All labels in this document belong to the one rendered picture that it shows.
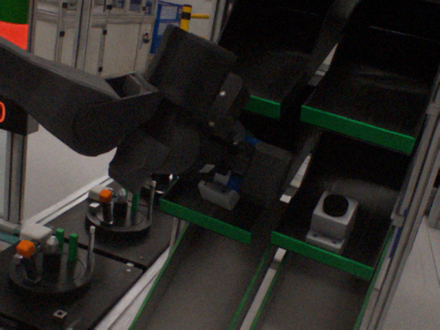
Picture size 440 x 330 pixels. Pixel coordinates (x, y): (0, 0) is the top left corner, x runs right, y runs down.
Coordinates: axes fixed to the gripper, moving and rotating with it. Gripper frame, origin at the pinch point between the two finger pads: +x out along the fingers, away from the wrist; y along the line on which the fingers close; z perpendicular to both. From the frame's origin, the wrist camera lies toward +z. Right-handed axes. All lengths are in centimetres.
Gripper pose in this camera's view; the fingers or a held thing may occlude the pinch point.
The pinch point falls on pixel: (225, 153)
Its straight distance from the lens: 61.1
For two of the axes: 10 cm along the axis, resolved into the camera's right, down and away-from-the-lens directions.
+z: 3.4, -9.3, -1.1
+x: 4.3, 0.5, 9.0
